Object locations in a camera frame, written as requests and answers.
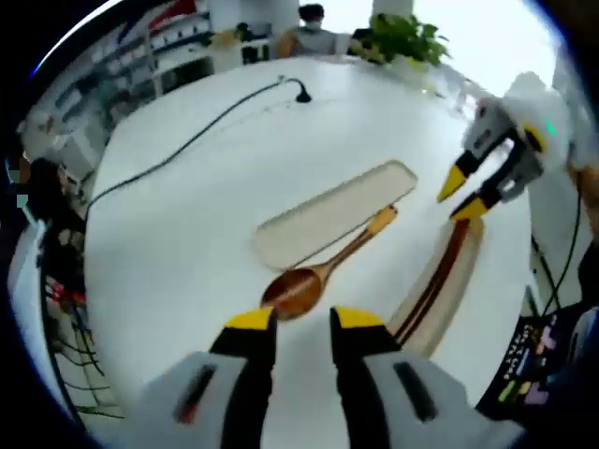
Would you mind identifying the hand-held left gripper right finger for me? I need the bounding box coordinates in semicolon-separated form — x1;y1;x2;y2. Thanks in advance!
329;305;526;449

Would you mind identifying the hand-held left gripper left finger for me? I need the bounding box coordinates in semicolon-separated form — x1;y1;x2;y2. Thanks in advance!
116;307;279;449

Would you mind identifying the wooden spoon utensil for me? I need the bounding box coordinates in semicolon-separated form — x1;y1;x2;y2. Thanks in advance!
260;205;400;323

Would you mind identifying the beige cutlery case base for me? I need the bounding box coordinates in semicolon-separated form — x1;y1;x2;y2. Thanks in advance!
387;215;487;360

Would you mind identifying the dark wooden chopstick utensil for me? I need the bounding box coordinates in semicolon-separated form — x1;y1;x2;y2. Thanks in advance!
404;219;473;345
395;218;467;339

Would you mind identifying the beige cutlery case lid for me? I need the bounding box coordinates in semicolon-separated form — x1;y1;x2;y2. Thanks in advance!
254;159;418;271

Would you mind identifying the person's right hand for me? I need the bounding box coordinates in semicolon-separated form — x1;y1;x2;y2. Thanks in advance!
568;162;599;210

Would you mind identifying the white plant pot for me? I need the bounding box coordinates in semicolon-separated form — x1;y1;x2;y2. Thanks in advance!
390;54;434;75

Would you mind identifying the green potted plant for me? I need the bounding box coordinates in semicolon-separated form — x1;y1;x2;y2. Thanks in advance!
353;12;453;67

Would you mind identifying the person's black printed shirt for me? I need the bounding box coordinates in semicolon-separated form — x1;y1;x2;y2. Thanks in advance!
476;242;599;422

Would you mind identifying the white storage shelf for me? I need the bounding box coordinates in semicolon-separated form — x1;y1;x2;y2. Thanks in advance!
41;0;214;123

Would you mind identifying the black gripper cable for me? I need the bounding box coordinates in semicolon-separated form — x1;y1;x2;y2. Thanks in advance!
531;186;585;324

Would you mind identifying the bundle of cables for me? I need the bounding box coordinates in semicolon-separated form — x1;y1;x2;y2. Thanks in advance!
39;261;125;422

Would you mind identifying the black power cable with plug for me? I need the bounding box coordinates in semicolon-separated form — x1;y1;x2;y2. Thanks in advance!
83;77;314;221

